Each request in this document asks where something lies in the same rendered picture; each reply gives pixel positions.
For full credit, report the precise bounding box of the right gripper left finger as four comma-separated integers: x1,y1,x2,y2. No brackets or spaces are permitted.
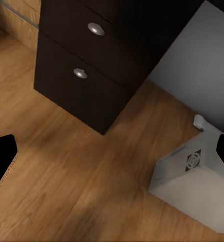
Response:
0,134,17,180

